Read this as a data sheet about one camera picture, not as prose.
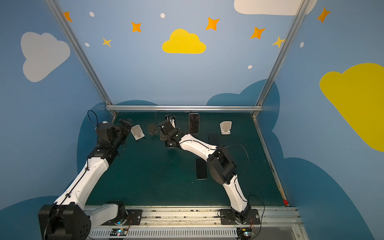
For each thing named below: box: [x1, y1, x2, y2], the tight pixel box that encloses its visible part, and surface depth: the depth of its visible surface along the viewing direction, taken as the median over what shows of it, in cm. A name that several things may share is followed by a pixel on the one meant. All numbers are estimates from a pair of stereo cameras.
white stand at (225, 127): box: [219, 121, 232, 135], surface depth 109 cm
